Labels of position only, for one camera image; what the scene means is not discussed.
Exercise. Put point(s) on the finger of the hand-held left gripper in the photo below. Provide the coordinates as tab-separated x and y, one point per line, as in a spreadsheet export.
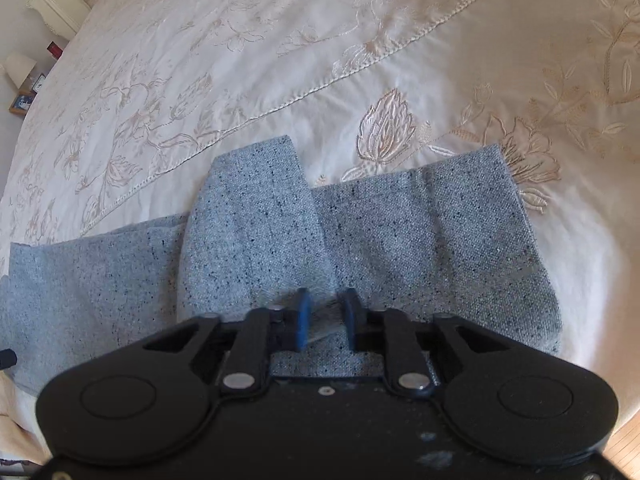
7	358

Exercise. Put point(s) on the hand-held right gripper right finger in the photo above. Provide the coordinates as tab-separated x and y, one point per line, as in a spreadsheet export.
348	319

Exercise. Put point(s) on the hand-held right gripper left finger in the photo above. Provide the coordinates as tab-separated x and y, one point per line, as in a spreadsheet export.
302	321

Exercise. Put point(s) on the blue-grey speckled pants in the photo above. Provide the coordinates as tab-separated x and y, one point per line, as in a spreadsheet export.
250	235

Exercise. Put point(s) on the small white alarm clock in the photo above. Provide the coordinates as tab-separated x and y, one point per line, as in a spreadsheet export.
38	84

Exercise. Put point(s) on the cream embroidered bedspread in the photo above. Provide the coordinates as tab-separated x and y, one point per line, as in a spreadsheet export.
350	35

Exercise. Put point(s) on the white table lamp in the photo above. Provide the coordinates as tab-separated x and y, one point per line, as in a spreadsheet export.
20	67

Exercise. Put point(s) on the red cylindrical object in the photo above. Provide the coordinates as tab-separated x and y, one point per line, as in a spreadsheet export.
55	49

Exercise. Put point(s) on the wooden photo frame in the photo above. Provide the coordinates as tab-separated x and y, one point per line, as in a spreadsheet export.
21	102

